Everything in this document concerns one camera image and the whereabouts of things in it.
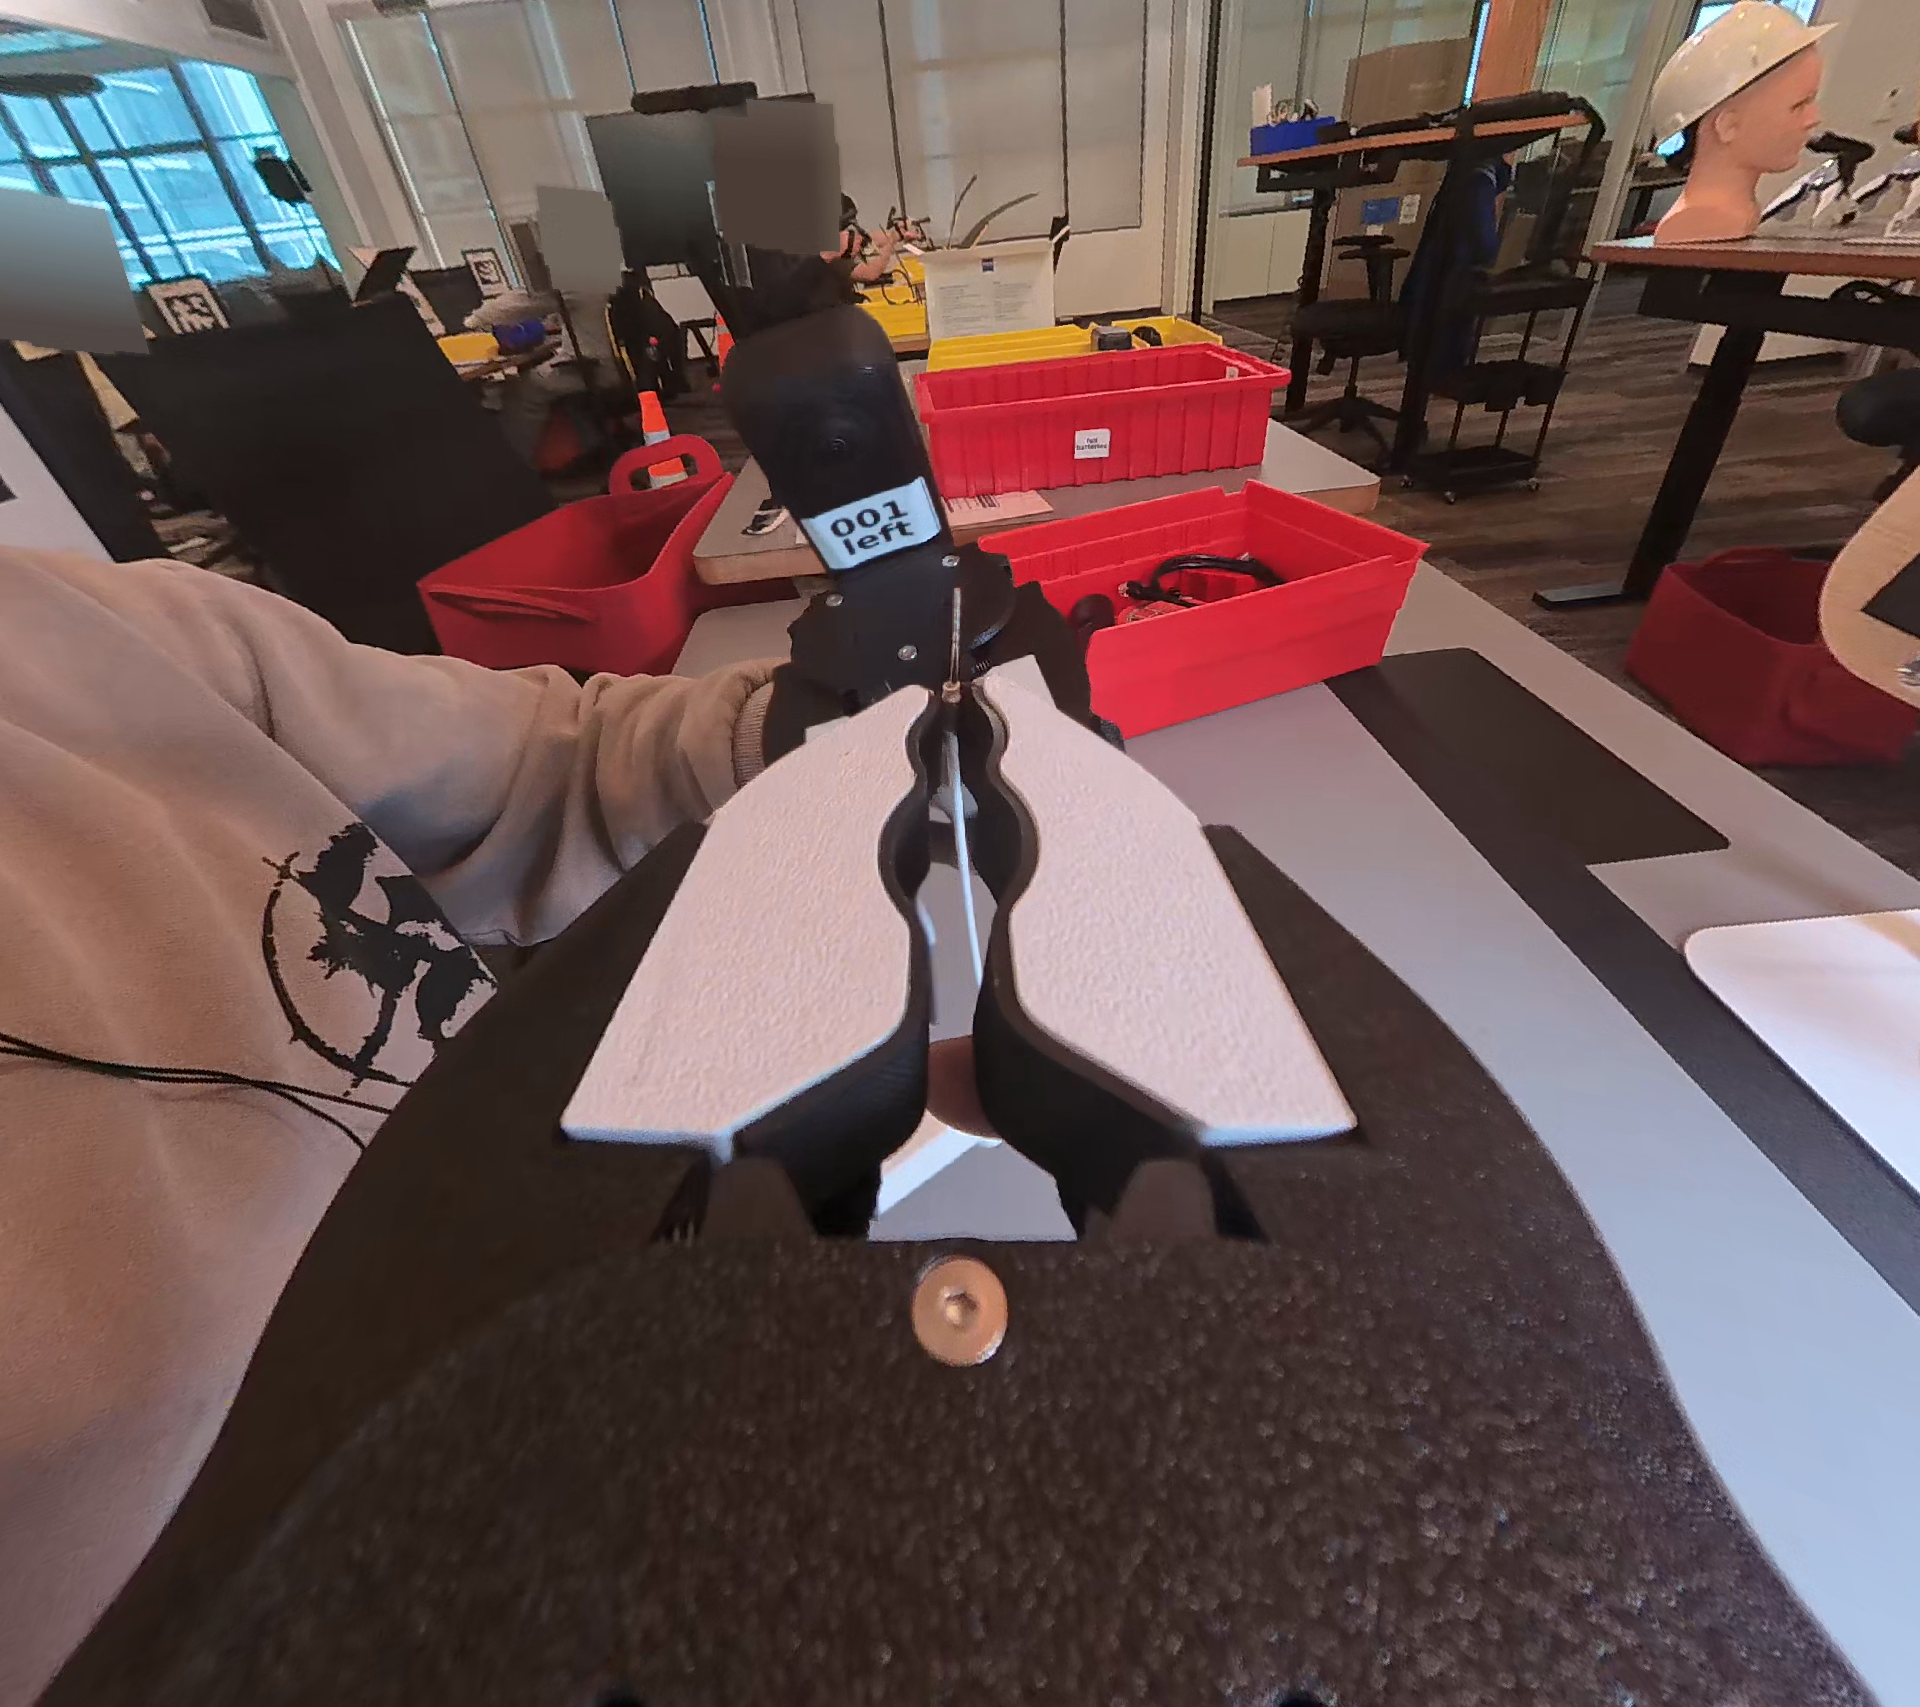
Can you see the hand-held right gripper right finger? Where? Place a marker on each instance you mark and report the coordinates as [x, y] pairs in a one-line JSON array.
[[1171, 959]]

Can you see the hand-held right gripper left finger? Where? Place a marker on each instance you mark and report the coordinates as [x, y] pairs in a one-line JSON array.
[[765, 959]]

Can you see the white needle probe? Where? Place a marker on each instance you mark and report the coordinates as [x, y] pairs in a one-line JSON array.
[[968, 869]]

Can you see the person's left forearm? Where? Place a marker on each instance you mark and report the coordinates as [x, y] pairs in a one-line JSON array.
[[571, 763]]

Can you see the yellow plastic bin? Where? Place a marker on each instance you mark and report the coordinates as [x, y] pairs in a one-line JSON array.
[[893, 321], [1050, 345]]

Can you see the white paper sheet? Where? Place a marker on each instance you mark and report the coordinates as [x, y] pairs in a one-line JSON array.
[[991, 507]]

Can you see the white printed card box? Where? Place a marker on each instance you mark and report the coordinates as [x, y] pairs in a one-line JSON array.
[[991, 291]]

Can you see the red plastic bin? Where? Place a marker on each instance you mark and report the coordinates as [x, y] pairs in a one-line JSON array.
[[1111, 425], [1245, 659]]

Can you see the black white marker tag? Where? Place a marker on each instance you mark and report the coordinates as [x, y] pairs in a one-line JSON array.
[[491, 271], [187, 309]]

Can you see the black table mat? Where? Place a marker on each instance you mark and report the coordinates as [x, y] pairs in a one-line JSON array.
[[1531, 763]]

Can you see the black panel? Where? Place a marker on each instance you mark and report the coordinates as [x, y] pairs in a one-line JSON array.
[[330, 463]]

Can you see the black office chair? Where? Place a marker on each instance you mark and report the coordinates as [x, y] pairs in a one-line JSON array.
[[1351, 327]]

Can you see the person's beige printed sweatshirt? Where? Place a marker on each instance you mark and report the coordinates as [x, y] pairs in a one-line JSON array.
[[150, 839]]

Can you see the wooden top standing desk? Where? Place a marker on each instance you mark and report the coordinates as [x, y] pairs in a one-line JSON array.
[[1725, 261], [1410, 141]]

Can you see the red fabric bin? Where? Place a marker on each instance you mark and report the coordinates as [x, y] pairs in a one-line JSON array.
[[1740, 659]]

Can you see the blue hanging jacket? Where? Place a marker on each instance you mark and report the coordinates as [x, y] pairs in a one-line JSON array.
[[1463, 237]]

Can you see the white table pad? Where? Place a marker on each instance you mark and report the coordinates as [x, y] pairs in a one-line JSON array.
[[1831, 1019]]

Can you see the black utility cart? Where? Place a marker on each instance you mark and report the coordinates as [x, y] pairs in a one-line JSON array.
[[1531, 357]]

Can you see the black board with wooden edge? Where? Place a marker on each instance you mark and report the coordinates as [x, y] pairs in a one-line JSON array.
[[1875, 599]]

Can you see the mannequin head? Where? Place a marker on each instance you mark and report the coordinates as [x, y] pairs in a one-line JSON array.
[[1749, 177]]

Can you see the white hard hat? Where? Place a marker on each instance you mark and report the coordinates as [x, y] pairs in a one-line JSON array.
[[1725, 65]]

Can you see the white black tool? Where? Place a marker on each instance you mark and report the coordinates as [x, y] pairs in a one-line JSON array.
[[1838, 181]]

